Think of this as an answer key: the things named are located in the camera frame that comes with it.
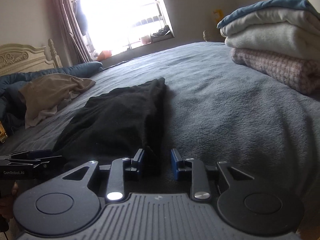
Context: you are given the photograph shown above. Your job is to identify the cream carved headboard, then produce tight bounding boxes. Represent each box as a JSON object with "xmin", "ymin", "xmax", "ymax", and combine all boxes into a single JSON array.
[{"xmin": 0, "ymin": 38, "xmax": 62, "ymax": 76}]

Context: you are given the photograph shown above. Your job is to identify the grey curtain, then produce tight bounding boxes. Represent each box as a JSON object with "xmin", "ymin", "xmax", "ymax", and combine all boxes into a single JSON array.
[{"xmin": 53, "ymin": 0, "xmax": 92, "ymax": 64}]

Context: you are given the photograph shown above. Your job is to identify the cream bedpost finial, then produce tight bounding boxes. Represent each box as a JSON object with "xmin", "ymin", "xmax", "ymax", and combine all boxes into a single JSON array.
[{"xmin": 203, "ymin": 30, "xmax": 211, "ymax": 42}]

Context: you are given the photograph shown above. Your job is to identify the grey bed blanket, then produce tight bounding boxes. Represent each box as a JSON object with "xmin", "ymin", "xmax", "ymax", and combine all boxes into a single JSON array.
[{"xmin": 1, "ymin": 42, "xmax": 319, "ymax": 198}]

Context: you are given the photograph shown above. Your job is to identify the folded clothes stack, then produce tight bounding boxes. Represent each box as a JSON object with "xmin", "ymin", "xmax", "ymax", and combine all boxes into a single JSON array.
[{"xmin": 217, "ymin": 0, "xmax": 319, "ymax": 95}]

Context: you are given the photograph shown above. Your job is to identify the orange item on sill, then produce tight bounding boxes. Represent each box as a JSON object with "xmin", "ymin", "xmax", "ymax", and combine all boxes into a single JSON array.
[{"xmin": 97, "ymin": 50, "xmax": 112, "ymax": 62}]

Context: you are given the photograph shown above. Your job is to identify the blue duvet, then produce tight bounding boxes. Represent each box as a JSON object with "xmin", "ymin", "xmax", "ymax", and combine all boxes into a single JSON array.
[{"xmin": 1, "ymin": 61, "xmax": 103, "ymax": 137}]

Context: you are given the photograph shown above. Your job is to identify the person left hand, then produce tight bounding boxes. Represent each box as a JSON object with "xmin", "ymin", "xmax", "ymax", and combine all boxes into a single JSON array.
[{"xmin": 0, "ymin": 182, "xmax": 18, "ymax": 221}]

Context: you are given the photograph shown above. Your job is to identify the beige clothes pile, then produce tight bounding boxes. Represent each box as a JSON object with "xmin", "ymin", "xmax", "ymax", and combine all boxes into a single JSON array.
[{"xmin": 20, "ymin": 77, "xmax": 95, "ymax": 128}]

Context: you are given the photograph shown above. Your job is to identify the clothes on window sill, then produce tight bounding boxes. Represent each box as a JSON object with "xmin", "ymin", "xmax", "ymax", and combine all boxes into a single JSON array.
[{"xmin": 150, "ymin": 25, "xmax": 173, "ymax": 43}]

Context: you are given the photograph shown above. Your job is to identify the black t-shirt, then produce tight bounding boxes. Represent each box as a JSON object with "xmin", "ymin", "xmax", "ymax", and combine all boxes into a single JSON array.
[{"xmin": 53, "ymin": 77, "xmax": 167, "ymax": 173}]

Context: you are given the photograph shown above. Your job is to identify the dark clothes hanging by window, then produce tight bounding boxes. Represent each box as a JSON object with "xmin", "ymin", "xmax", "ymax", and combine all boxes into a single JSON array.
[{"xmin": 74, "ymin": 0, "xmax": 87, "ymax": 36}]

